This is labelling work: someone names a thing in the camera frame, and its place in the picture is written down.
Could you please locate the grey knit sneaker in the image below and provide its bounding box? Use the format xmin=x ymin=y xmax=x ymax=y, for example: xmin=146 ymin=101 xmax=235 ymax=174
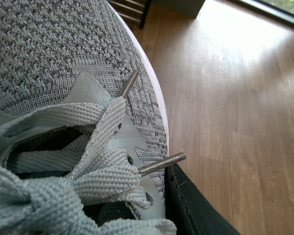
xmin=0 ymin=0 xmax=177 ymax=235

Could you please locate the black metal shoe rack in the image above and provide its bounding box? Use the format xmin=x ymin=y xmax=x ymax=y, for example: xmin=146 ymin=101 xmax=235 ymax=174
xmin=108 ymin=0 xmax=151 ymax=29

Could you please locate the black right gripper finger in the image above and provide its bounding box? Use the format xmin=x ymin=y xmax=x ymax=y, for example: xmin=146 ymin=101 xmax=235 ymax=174
xmin=165 ymin=164 xmax=239 ymax=235

